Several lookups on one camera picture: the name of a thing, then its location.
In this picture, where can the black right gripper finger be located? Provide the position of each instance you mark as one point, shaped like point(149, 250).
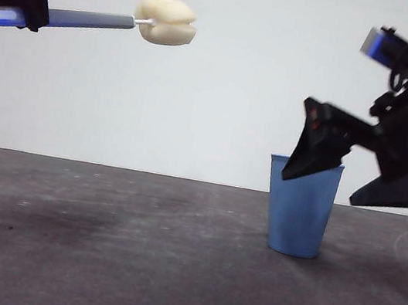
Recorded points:
point(400, 195)
point(315, 151)

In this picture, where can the blue ribbed plastic cup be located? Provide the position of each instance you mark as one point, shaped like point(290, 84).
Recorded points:
point(294, 222)

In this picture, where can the pale grey right camera box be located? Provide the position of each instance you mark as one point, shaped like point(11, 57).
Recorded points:
point(380, 47)

